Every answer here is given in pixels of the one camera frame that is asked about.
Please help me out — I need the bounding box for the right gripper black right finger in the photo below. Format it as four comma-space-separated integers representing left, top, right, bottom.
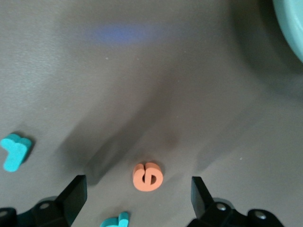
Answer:
188, 176, 285, 227

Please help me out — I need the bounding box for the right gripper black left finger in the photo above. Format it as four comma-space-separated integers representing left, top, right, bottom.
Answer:
0, 175, 87, 227

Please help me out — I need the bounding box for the teal foam letter p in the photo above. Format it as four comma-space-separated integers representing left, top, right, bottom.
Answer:
99, 211, 130, 227

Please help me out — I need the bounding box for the orange foam letter e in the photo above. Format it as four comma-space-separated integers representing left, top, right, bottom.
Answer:
132, 162, 164, 192

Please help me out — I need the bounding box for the teal foam letter r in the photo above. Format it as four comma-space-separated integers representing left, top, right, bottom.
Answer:
0, 133, 33, 173

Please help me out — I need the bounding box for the pale green plate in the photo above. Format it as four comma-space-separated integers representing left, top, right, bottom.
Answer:
272, 0, 303, 63

